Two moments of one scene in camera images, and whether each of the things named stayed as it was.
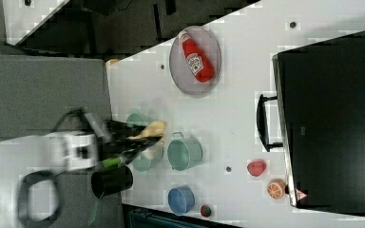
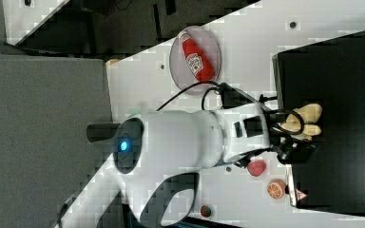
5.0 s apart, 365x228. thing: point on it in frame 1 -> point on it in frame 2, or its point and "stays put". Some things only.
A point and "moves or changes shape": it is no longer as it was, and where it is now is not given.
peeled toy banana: [157, 128] moves or changes shape
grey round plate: [182, 74] stays put
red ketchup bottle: [200, 64] stays put
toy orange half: [276, 188] stays put
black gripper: [117, 141] -> [282, 143]
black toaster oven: [328, 116] stays put
